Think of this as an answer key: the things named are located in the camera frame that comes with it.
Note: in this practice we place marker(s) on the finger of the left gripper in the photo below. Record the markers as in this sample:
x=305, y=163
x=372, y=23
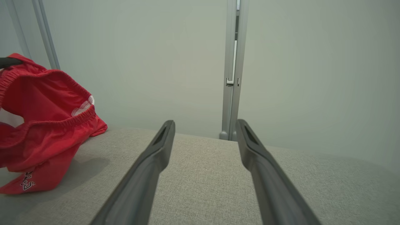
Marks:
x=9, y=62

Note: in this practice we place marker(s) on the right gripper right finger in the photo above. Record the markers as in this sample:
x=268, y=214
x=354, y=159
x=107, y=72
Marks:
x=272, y=187

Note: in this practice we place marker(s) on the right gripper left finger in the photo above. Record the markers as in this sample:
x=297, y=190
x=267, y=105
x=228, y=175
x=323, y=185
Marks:
x=140, y=184

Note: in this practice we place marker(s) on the red shorts with elastic waistband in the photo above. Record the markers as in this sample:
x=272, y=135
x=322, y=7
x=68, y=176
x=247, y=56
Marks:
x=47, y=103

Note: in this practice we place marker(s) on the grey double partition post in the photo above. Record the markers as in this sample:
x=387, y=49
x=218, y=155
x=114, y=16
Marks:
x=226, y=109

